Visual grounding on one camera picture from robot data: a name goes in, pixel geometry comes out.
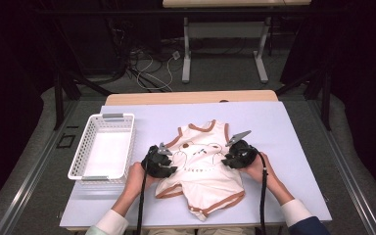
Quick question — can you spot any person's left hand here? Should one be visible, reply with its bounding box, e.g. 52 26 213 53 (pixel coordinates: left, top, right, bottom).
122 162 160 201

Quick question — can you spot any aluminium floor rail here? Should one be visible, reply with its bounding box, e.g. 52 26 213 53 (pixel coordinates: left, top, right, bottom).
307 101 376 235
0 101 79 235

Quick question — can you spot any white perforated plastic basket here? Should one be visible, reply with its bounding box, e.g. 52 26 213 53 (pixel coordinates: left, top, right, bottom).
67 113 136 185

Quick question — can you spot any black floor socket frame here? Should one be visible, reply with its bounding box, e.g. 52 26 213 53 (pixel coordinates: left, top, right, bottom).
56 132 76 150

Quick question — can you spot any person's right hand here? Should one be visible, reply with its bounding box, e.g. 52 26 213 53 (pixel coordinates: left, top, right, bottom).
240 152 276 190

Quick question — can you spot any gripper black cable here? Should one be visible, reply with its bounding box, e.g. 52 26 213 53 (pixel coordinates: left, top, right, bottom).
135 148 151 235
254 150 269 235

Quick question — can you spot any cream baby bodysuit brown trim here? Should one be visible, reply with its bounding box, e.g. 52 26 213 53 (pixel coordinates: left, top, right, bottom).
155 118 247 222

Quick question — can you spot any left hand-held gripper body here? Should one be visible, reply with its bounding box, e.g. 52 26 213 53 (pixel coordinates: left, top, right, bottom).
141 142 173 179

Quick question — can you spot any white floor cable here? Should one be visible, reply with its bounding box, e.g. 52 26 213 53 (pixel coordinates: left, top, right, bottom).
136 53 174 92

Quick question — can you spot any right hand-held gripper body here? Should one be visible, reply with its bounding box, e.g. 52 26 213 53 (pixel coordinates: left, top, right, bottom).
225 129 259 170

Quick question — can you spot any pale lilac table mat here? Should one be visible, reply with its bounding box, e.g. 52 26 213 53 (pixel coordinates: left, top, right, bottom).
59 101 333 229

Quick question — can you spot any bundle of black cables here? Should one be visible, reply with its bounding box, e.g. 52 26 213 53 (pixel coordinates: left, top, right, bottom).
107 16 165 92

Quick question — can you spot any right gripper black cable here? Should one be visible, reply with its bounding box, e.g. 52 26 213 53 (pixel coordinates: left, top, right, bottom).
254 150 269 235

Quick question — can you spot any black horizontal bar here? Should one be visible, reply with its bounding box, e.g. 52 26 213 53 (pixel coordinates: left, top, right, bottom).
35 9 344 17

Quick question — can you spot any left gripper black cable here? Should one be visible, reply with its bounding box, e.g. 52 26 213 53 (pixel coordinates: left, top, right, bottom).
135 148 151 235

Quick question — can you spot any dark curtain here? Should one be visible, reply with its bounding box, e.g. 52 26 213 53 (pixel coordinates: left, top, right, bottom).
0 0 55 216
280 0 376 204

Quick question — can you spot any black metal stand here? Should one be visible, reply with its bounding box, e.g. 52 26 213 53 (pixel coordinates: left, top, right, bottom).
53 71 112 131
275 68 332 131

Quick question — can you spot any desk with white legs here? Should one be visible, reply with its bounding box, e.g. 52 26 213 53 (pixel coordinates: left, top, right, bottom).
162 0 312 84

